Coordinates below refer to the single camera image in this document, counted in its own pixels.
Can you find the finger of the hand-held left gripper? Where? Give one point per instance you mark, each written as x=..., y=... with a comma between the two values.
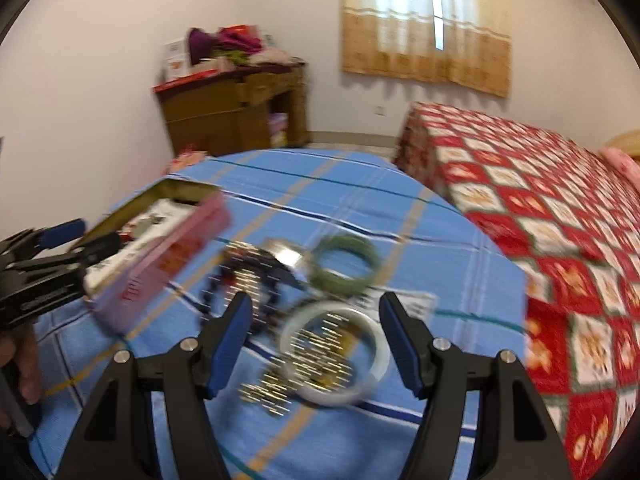
x=62, y=233
x=102, y=250

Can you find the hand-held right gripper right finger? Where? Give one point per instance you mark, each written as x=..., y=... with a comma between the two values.
x=400, y=347

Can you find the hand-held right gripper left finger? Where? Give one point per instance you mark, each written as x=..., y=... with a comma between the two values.
x=234, y=345

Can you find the white jade bangle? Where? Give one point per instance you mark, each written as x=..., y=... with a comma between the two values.
x=288, y=357

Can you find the gold metal tin tray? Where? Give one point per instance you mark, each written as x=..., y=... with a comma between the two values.
x=165, y=265

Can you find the green bangle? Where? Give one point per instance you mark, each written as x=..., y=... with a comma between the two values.
x=371, y=260

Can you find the silver wrist watch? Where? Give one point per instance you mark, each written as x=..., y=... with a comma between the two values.
x=286, y=255

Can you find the person's left hand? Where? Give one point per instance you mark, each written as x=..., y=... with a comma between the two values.
x=25, y=365

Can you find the pile of colourful clothes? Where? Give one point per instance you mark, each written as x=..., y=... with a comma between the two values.
x=187, y=162

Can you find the blue plaid tablecloth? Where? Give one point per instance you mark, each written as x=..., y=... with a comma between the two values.
x=350, y=200

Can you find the brown wooden desk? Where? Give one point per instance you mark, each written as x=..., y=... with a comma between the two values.
x=210, y=110

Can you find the flat red box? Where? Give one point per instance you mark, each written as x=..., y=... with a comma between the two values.
x=185, y=81

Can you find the white cardboard box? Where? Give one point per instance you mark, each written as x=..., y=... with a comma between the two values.
x=176, y=57

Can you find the bed with red quilt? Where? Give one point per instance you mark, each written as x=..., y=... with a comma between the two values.
x=550, y=200

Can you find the plastic storage boxes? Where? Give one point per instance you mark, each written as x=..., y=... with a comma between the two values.
x=278, y=130

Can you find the small cardboard box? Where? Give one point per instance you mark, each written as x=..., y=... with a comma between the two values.
x=210, y=65

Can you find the pile of clothes on desk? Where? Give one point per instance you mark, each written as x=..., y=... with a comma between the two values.
x=235, y=45

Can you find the pink pillow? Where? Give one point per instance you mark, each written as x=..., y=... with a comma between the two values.
x=622, y=162

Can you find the beige patterned curtain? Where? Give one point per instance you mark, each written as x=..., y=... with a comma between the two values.
x=400, y=50

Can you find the beige wooden headboard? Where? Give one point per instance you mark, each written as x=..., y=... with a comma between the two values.
x=625, y=139

